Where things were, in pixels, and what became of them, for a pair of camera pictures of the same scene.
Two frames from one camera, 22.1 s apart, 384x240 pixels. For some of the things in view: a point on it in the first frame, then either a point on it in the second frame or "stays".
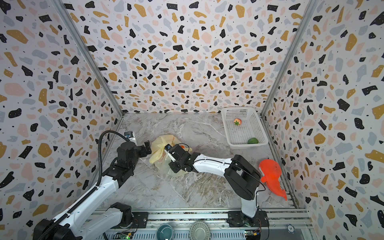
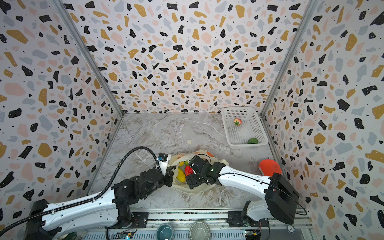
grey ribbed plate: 199,231 stays
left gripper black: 143,152 → 169,174
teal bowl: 164,231 stays
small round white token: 290,228 stays
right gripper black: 175,156 → 192,172
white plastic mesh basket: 251,126 stays
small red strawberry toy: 237,121 stays
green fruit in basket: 252,140 stays
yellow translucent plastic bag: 158,156 → 180,161
